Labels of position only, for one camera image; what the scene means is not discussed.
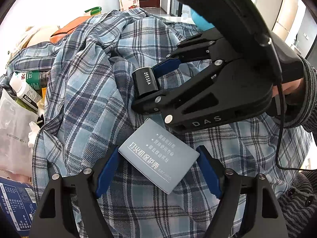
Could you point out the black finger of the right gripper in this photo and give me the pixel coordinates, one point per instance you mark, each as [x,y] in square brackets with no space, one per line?
[201,95]
[207,45]

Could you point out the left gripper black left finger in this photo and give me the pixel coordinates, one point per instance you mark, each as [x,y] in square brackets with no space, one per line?
[54,216]

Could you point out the black Zeesea cosmetic case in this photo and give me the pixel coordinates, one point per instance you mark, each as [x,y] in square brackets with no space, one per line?
[145,82]

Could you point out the grey blue lighter case box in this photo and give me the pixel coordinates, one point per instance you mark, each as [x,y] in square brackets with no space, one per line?
[158,155]

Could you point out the person right hand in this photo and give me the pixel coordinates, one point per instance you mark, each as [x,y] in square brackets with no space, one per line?
[292,87]

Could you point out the blue plastic basin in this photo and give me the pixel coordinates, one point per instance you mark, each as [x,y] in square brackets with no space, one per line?
[200,21]

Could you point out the dark blue carton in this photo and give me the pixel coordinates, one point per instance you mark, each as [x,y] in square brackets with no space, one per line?
[18,206]

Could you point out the silver refrigerator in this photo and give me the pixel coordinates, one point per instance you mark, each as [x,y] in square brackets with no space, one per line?
[278,15]

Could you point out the blue plaid shirt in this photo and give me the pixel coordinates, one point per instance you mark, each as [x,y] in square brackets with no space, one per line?
[246,182]

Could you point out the clear plastic bag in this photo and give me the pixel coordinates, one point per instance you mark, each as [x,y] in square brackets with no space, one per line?
[16,155]

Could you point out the yellow green cup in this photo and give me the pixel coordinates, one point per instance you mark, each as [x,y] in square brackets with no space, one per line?
[93,11]

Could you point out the orange white tissue pack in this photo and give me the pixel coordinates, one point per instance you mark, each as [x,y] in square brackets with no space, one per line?
[67,29]

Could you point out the green label bottle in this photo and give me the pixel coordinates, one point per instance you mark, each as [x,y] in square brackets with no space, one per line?
[35,79]

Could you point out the white Kiehl tube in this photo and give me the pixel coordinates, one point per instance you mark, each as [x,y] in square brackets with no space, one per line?
[25,92]

